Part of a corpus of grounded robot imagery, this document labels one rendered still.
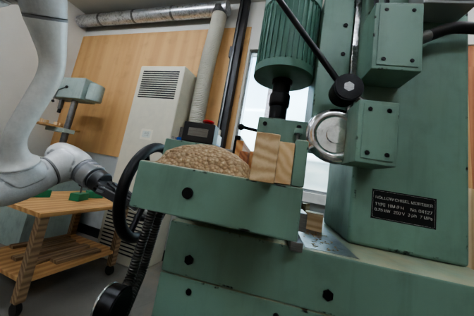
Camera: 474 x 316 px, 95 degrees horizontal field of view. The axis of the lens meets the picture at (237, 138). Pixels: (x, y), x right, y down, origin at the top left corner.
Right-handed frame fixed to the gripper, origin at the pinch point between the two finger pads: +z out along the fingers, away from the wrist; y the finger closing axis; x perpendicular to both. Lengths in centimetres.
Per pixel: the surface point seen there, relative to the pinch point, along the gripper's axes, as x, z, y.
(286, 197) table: -29, 36, -44
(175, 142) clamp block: -26.6, 9.3, -21.2
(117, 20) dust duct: -108, -218, 142
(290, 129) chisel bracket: -44, 32, -12
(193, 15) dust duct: -143, -119, 128
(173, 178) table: -24, 23, -44
